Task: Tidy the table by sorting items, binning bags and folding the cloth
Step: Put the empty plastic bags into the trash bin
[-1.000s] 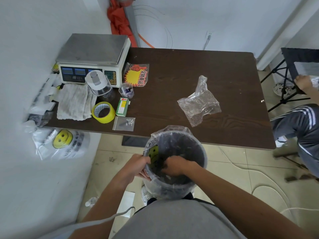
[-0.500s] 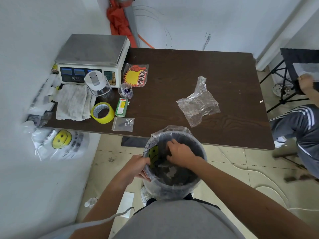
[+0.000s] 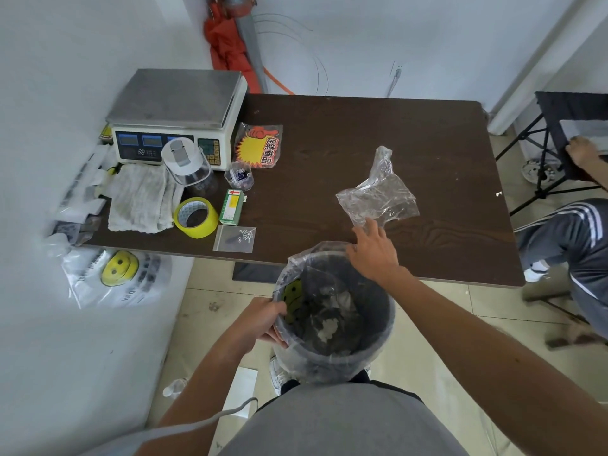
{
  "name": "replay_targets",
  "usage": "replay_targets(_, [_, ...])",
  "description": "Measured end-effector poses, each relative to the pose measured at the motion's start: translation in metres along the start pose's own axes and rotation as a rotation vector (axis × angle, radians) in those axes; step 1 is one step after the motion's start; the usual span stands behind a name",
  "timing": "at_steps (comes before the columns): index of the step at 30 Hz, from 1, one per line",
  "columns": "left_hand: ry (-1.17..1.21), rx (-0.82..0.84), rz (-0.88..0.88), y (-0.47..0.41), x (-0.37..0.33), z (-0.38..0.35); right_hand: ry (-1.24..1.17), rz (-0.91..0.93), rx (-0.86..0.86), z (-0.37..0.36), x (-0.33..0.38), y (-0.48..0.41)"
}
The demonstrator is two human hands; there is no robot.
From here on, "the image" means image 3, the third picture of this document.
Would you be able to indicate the grey wall plug with conduit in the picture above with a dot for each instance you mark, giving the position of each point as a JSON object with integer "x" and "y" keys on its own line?
{"x": 397, "y": 73}

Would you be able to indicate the clear jar with white lid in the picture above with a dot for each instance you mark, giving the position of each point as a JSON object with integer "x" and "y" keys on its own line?
{"x": 183, "y": 159}

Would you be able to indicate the small green box red arrow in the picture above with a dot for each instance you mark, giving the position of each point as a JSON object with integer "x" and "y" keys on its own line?
{"x": 232, "y": 207}

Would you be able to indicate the small zip bag of screws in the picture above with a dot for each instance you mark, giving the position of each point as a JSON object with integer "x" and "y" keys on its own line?
{"x": 233, "y": 239}

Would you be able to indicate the person's left forearm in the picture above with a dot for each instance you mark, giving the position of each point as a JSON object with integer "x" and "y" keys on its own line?
{"x": 204, "y": 394}

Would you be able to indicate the clear bag yellow starburst sign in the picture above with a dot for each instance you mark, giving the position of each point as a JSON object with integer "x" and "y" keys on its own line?
{"x": 259, "y": 147}

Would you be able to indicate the grey metal pipe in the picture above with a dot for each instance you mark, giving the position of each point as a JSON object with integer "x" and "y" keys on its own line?
{"x": 249, "y": 37}

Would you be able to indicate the dark grey floor mat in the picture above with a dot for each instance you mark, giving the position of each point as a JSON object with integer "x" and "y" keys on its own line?
{"x": 256, "y": 273}

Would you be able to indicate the white flat floor sheet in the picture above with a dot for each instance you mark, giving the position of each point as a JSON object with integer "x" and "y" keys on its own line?
{"x": 242, "y": 389}

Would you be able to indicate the black folding stool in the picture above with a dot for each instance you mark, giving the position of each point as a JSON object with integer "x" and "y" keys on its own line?
{"x": 570, "y": 106}

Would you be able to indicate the yellow green packet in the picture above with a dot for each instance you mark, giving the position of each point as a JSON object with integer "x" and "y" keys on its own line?
{"x": 105, "y": 133}

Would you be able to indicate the clear plastic bag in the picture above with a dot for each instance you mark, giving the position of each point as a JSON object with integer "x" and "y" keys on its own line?
{"x": 380, "y": 194}

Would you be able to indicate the small clear round container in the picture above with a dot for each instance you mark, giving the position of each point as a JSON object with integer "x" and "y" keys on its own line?
{"x": 240, "y": 176}

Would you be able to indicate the white plastic pipe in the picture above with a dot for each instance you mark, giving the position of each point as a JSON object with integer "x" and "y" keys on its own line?
{"x": 537, "y": 66}

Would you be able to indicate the person's left white shoe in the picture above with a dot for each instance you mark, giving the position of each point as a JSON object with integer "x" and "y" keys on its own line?
{"x": 276, "y": 375}

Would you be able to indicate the person's right hand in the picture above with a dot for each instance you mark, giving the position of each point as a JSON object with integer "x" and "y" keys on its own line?
{"x": 375, "y": 256}

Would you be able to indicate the person's grey shirt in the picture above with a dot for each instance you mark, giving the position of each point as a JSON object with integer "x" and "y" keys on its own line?
{"x": 342, "y": 422}

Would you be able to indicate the white electronic scale steel pan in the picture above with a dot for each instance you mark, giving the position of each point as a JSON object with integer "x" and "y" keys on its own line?
{"x": 176, "y": 97}

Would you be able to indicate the white bag with yellow smiley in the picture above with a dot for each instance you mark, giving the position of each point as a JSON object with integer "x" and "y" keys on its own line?
{"x": 119, "y": 270}

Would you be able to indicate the white round patterned object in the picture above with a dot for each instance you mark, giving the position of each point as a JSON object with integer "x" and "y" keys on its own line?
{"x": 532, "y": 173}

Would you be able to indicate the yellow tape roll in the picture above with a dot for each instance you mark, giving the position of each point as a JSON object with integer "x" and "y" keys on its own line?
{"x": 197, "y": 232}

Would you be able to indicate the black trash bin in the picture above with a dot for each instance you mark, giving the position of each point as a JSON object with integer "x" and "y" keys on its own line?
{"x": 375, "y": 308}

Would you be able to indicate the white ribbed cloth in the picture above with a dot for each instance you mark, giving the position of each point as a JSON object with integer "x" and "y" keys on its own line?
{"x": 140, "y": 199}

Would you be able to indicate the pile of white plastic bags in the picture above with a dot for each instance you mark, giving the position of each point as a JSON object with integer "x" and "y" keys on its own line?
{"x": 76, "y": 199}

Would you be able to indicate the grey paper sheet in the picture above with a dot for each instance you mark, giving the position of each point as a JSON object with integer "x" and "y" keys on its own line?
{"x": 589, "y": 130}

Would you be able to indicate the small clear bottle white cap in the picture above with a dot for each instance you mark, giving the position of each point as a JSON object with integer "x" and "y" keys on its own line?
{"x": 175, "y": 388}

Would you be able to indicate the dark stool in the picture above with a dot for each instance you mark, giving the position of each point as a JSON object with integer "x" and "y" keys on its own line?
{"x": 546, "y": 289}

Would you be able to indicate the person's right forearm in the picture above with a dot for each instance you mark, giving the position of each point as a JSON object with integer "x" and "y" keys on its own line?
{"x": 489, "y": 365}

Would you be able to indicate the person's left hand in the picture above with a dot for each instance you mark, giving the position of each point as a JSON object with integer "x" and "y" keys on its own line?
{"x": 261, "y": 322}

